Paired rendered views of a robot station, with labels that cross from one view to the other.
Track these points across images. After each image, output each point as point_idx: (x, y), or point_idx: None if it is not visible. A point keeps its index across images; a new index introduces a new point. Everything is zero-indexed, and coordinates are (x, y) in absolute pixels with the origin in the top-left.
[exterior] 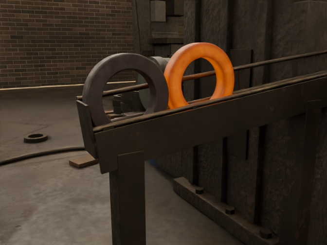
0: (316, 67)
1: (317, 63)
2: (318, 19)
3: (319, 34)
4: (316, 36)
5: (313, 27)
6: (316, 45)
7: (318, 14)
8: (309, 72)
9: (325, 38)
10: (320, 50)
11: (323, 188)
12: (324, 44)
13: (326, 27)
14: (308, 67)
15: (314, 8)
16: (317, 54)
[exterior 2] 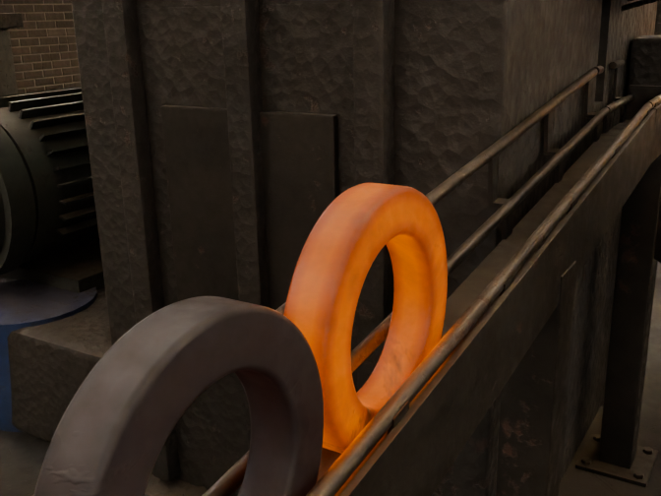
0: (516, 163)
1: (517, 154)
2: (519, 41)
3: (521, 80)
4: (516, 86)
5: (513, 63)
6: (516, 109)
7: (520, 28)
8: (508, 179)
9: (528, 88)
10: (522, 118)
11: None
12: (526, 103)
13: (529, 59)
14: (507, 166)
15: (515, 15)
16: (524, 132)
